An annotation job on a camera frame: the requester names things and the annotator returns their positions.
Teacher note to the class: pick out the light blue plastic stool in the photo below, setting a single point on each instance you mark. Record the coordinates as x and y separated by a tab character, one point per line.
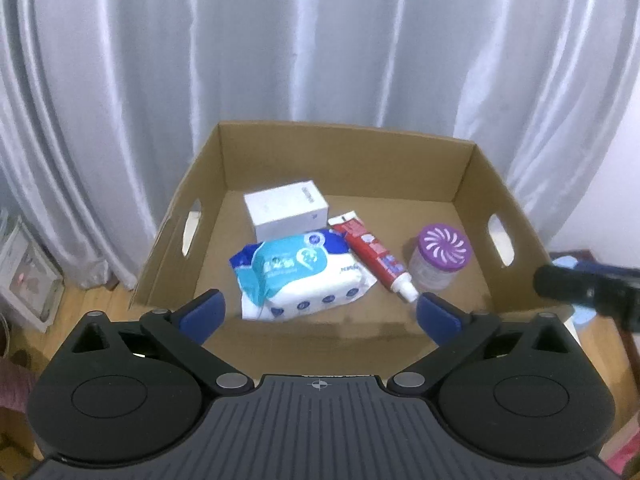
562	261

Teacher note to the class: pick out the purple lid air freshener jar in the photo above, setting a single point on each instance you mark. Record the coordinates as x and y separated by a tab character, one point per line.
442	255

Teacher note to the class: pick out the red toothpaste tube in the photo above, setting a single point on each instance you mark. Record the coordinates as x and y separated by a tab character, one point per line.
370	250

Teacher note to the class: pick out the brown cardboard box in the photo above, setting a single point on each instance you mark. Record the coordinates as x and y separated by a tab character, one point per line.
425	180

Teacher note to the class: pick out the small white carton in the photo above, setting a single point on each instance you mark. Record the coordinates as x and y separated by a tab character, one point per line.
285	205

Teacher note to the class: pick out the grey curtain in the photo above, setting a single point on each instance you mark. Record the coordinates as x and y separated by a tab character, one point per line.
320	35

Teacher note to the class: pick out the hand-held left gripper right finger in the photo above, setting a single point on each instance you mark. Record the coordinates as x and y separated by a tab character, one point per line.
437	317

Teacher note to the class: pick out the pink floral blanket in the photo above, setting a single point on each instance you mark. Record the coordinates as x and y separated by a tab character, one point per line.
627	452

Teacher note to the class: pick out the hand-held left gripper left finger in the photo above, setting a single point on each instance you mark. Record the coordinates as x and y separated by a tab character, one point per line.
202	315

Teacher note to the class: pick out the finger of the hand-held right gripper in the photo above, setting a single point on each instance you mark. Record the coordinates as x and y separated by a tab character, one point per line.
600	267

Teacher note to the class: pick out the blue white wet wipes pack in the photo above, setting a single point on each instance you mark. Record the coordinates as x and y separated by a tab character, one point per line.
295	270

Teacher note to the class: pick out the white picture frame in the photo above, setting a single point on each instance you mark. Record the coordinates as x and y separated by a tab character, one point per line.
30	280

